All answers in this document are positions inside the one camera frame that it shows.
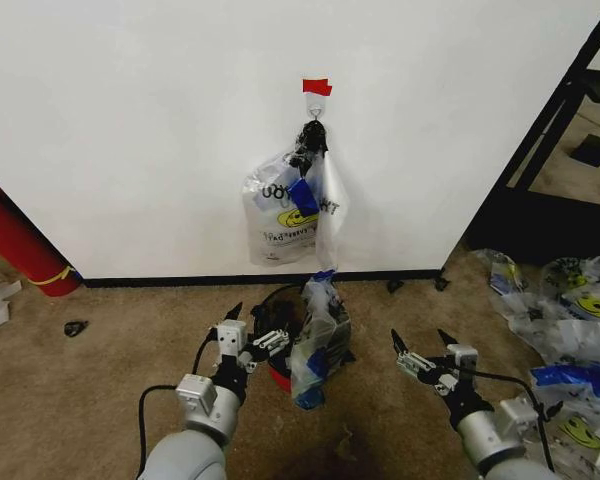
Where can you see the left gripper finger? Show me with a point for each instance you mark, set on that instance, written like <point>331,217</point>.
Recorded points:
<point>232,312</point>
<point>272,340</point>

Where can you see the clear crumpled plastic bag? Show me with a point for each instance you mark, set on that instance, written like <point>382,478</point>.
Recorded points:
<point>565,340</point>

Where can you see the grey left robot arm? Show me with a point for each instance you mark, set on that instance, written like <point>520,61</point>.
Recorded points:
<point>190,450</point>

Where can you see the red tape strip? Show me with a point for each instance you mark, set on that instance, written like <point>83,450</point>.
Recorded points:
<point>317,86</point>

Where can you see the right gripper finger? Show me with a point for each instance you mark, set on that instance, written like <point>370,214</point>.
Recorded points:
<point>415,365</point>
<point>447,338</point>

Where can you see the black metal frame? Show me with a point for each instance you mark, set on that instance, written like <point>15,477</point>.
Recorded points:
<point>555,150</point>

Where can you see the blue print plastic bag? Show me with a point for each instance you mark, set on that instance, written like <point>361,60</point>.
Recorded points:
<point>575,380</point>

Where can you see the small smiley plastic bag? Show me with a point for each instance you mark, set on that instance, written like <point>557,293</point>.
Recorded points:
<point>580,432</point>

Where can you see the black red trash bin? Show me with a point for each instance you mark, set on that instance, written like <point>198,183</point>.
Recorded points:
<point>280,320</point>

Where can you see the smiley print plastic bag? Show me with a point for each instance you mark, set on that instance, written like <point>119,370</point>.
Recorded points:
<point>587,295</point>

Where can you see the black flat square object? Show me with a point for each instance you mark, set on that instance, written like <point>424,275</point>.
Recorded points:
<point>592,149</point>

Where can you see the small black floor object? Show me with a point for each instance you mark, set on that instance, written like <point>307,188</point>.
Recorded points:
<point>75,328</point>

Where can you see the crumpled clear blue bag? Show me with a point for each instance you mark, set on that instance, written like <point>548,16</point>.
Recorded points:
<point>315,345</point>

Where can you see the clear printed garbage bag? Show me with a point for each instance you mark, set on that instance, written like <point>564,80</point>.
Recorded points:
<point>280,220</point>

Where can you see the black baseboard strip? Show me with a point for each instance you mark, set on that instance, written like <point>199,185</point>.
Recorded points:
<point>260,280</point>

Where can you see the red cylinder tank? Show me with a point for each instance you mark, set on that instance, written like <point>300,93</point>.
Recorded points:
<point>20,235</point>

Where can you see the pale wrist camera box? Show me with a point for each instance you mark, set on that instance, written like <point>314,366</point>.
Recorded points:
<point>230,339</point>
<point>462,357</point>

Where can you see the clear bag with yellow print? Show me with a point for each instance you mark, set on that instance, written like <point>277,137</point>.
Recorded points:
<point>505,275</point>

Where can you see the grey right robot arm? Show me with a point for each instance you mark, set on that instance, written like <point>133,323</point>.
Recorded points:
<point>500,430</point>

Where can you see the black binder clip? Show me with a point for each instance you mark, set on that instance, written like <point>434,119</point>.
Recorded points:
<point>442,282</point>
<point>395,286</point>

